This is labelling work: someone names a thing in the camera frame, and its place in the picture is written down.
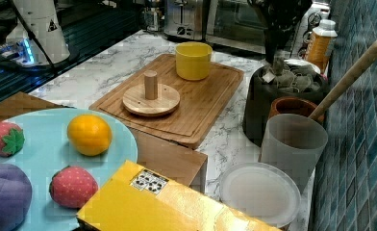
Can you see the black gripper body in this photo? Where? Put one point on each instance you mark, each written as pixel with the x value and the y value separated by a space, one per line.
pixel 280 18

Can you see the tea bag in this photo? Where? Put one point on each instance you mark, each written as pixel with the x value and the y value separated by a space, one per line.
pixel 274 70

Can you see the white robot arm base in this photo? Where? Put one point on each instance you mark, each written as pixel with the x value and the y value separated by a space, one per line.
pixel 37 42

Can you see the black tea bag container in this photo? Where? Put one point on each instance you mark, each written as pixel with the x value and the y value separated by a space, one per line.
pixel 260 96

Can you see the toaster oven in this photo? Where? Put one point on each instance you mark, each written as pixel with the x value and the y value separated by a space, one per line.
pixel 234 23

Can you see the orange juice bottle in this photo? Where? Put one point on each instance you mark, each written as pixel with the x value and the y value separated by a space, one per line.
pixel 321 45

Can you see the brown ceramic cup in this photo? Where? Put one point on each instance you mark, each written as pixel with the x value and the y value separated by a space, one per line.
pixel 291 105

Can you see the yellow cup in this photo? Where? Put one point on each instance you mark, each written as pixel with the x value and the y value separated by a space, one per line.
pixel 193 60

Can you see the silver toaster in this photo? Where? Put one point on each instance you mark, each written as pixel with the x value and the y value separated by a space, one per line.
pixel 186 19

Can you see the translucent white cup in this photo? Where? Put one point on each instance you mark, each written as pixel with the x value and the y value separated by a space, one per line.
pixel 293 143

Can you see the glass jar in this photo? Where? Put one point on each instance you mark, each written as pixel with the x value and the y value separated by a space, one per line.
pixel 152 15

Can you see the bamboo cutting board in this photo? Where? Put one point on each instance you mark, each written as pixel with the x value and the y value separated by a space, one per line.
pixel 200 105

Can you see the round wooden lid with knob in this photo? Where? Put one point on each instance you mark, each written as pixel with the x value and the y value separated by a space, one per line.
pixel 151 98

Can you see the white plastic lid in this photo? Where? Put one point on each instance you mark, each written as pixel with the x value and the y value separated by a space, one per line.
pixel 261 191

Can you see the orange toy fruit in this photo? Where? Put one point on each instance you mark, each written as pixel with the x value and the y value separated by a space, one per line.
pixel 90 135

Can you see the yellow cardboard box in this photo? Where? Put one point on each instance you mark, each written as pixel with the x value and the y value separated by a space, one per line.
pixel 138 199

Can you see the light blue plate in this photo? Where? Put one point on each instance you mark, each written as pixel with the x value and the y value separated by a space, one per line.
pixel 47 150

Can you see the front toy strawberry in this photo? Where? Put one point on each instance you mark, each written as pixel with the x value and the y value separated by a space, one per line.
pixel 72 187

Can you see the toy strawberry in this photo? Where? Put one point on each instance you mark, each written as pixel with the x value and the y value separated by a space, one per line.
pixel 11 138
pixel 72 187

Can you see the left toy strawberry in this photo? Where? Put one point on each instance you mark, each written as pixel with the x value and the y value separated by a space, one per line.
pixel 11 138

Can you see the purple plush toy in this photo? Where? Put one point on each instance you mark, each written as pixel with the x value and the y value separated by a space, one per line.
pixel 15 196

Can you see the wooden rolling pin handle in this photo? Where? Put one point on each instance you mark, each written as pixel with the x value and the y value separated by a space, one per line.
pixel 348 79

